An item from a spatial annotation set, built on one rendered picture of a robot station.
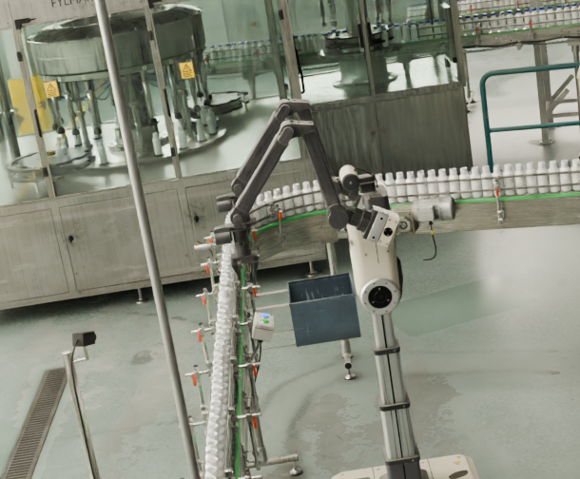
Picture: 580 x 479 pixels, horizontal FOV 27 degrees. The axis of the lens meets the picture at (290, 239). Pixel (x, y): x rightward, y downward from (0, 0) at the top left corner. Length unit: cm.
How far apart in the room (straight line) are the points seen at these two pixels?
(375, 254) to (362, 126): 570
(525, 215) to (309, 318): 156
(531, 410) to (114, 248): 355
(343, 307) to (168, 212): 320
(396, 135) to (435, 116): 37
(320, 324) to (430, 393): 127
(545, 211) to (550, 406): 104
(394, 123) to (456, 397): 424
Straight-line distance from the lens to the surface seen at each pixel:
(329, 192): 449
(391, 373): 497
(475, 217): 662
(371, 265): 473
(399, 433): 508
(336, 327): 560
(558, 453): 598
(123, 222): 860
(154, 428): 684
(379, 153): 1043
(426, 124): 1042
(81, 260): 872
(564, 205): 655
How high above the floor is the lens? 286
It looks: 17 degrees down
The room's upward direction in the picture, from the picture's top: 9 degrees counter-clockwise
